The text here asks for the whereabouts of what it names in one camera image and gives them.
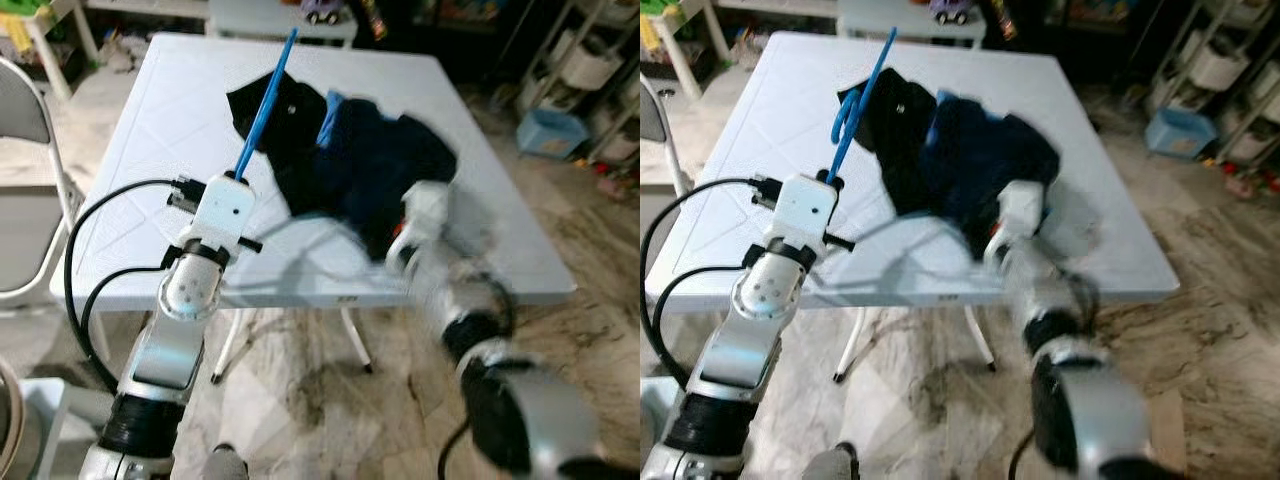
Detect blue plastic hanger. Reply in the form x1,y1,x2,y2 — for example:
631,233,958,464
828,26,898,187
232,27,299,181

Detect dark navy garment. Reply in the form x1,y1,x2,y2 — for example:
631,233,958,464
925,92,1061,256
318,95,459,261

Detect large light blue plastic table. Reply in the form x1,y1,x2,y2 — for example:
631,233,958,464
645,30,1181,386
52,32,578,386

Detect small light blue table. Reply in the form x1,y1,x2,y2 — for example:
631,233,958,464
838,0,989,49
207,0,358,49

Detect grey folding chair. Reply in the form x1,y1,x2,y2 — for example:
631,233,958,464
640,75,693,196
0,55,86,306

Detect white low toy shelf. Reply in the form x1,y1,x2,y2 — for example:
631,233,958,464
0,0,101,101
640,0,731,101

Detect light blue plastic basket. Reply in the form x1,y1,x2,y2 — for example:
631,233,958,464
1145,107,1218,161
517,107,589,161

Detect metal laundry bowl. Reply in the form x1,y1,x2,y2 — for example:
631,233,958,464
0,360,26,480

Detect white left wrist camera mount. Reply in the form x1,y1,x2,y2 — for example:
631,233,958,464
190,172,257,251
775,173,840,251

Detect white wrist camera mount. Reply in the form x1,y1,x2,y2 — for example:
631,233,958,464
190,172,257,251
995,180,1048,249
775,173,840,251
400,182,453,249

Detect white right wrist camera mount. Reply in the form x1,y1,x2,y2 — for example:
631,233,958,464
995,180,1048,249
400,182,453,249

